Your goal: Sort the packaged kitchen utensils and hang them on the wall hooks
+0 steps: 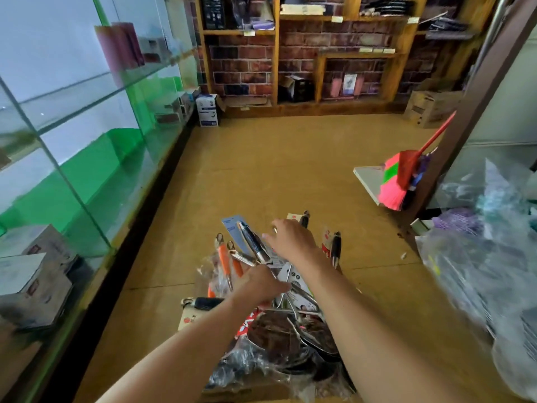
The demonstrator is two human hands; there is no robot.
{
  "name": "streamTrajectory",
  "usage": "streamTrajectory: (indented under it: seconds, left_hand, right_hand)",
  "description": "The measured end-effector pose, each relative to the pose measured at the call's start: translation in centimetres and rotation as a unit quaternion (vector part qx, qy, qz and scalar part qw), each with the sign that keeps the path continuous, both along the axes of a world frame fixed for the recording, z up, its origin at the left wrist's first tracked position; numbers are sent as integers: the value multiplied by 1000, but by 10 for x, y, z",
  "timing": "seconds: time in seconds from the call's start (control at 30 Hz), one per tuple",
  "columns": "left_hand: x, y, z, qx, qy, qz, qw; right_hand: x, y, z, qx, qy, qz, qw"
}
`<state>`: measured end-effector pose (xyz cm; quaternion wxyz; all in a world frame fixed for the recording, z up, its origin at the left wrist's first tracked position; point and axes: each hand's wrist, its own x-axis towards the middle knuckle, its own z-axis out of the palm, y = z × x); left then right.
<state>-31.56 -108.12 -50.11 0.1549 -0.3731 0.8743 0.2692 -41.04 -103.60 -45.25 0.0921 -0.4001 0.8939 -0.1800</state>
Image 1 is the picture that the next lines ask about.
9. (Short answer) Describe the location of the white blue printed box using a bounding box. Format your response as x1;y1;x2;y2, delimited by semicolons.
195;93;221;128

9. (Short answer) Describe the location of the person's left forearm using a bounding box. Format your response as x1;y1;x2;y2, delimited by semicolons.
96;298;261;403

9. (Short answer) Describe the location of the person's right hand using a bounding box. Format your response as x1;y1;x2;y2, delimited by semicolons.
262;218;324;269

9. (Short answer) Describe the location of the small white box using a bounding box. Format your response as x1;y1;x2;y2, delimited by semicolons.
155;92;196;124

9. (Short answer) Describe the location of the small brown cardboard box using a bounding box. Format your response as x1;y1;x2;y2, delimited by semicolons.
404;88;464;129

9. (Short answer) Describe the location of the blue card utensil packet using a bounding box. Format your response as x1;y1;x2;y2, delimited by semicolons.
220;215;261;265

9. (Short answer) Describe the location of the red plastic rod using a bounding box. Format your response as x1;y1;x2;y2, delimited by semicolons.
418;110;458;156

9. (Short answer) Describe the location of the person's left hand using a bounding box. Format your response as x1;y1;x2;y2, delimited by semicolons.
228;263;290;311

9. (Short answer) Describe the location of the pink green broom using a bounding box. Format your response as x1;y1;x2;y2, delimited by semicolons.
378;151;421;212
394;0;537;232

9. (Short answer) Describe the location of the pile of packaged utensils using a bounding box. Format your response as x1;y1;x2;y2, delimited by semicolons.
176;209;357;403

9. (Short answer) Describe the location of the white flat board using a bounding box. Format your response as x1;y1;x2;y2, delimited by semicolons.
352;166;387;205

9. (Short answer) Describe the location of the pile of plastic wrapped utensils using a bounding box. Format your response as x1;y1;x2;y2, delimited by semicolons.
415;159;537;400

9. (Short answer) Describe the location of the white printed carton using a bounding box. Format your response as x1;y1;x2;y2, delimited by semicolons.
0;253;75;328
0;224;78;274

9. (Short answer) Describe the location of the pink tall box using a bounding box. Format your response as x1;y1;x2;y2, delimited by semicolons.
94;22;148;76

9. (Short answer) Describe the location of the wooden bookshelf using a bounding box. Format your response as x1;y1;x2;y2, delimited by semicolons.
193;0;505;118

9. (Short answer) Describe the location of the person's right forearm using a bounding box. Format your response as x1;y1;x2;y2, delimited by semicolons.
289;256;458;403

